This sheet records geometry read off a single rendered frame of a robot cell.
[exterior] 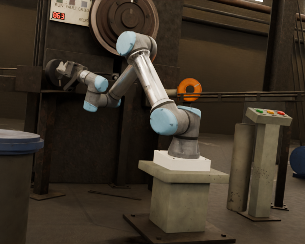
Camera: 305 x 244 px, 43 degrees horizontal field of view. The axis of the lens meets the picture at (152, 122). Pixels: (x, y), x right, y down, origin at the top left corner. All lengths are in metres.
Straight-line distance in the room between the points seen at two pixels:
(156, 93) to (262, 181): 0.88
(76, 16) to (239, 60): 8.07
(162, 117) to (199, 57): 8.23
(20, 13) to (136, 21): 6.30
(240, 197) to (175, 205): 0.71
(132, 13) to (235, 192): 1.29
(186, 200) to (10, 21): 7.32
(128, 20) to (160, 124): 1.07
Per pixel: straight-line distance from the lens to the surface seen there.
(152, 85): 1.71
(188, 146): 1.75
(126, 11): 2.54
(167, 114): 1.61
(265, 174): 2.26
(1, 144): 1.25
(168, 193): 1.72
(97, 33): 2.56
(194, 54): 9.76
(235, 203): 2.37
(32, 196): 2.27
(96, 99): 2.02
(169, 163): 1.71
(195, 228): 1.82
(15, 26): 8.67
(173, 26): 2.92
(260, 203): 2.28
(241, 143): 2.32
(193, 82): 2.60
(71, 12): 2.68
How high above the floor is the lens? 0.58
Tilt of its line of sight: 2 degrees down
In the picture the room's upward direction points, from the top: 6 degrees clockwise
